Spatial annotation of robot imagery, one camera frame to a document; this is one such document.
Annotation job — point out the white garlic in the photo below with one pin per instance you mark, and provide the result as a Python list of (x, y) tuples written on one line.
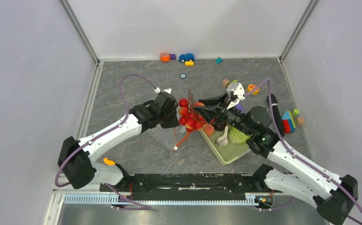
[(222, 141)]

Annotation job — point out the small round badge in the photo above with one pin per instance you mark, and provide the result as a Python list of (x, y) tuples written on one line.
[(183, 75)]

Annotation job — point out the green perforated plastic basket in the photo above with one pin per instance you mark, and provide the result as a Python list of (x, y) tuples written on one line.
[(228, 154)]

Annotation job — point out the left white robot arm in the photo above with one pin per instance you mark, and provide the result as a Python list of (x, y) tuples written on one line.
[(77, 159)]

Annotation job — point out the blue toy car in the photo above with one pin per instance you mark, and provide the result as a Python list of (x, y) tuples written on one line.
[(186, 57)]

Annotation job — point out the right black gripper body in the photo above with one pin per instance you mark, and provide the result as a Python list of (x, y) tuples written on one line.
[(235, 117)]

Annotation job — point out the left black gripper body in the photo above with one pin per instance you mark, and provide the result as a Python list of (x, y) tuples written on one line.
[(168, 119)]

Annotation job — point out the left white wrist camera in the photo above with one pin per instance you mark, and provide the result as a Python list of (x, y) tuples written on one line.
[(167, 91)]

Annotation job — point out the black microphone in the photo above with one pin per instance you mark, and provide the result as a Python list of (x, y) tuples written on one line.
[(272, 101)]

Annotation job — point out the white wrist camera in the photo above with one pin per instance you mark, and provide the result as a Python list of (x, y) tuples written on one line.
[(167, 91), (236, 93)]

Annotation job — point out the clear zip top bag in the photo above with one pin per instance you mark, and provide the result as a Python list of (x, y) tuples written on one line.
[(171, 138)]

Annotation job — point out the teal triangle block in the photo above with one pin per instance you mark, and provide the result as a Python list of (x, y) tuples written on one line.
[(219, 60)]

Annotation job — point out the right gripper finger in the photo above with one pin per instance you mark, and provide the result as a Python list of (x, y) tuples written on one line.
[(214, 100), (213, 113)]

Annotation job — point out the yellow small block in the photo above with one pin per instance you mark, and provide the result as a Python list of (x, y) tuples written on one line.
[(189, 63)]

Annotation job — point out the green cabbage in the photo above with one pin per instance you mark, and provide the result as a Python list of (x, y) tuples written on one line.
[(237, 137)]

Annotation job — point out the red lychee bunch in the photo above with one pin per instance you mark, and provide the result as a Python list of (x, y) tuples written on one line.
[(190, 119)]

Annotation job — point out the brown wooden cube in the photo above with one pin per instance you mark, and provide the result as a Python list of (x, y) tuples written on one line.
[(225, 83)]

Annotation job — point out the purple small block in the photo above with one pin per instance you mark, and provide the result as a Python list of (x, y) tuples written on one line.
[(172, 56)]

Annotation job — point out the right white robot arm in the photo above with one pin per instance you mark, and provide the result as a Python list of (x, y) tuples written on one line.
[(331, 195)]

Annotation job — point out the colourful block stack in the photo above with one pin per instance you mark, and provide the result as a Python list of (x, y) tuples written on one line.
[(292, 119)]

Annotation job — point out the yellow red round toy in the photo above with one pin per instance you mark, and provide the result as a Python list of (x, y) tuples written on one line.
[(253, 89)]

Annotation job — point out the orange peach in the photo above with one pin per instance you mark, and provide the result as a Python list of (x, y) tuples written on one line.
[(208, 129)]

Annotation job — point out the purple eggplant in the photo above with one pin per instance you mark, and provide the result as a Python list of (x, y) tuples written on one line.
[(239, 107)]

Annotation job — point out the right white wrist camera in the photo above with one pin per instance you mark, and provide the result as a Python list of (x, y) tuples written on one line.
[(236, 93)]

